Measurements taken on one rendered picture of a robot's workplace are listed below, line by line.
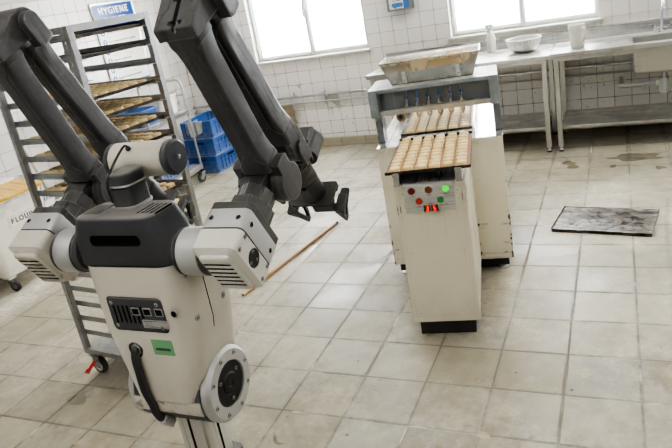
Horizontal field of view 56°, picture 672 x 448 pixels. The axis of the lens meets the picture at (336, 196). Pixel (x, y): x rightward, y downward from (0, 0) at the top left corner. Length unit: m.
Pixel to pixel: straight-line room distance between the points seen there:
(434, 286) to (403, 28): 4.09
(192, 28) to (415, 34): 5.90
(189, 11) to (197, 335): 0.60
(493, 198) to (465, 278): 0.72
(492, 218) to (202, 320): 2.76
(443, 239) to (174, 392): 2.01
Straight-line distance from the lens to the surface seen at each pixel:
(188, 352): 1.29
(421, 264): 3.21
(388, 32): 6.95
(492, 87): 3.61
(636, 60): 6.04
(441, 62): 3.64
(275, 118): 1.25
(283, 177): 1.21
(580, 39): 6.07
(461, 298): 3.28
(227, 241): 1.09
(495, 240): 3.89
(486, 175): 3.74
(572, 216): 4.65
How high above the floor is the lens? 1.81
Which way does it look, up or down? 18 degrees down
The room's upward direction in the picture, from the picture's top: 10 degrees counter-clockwise
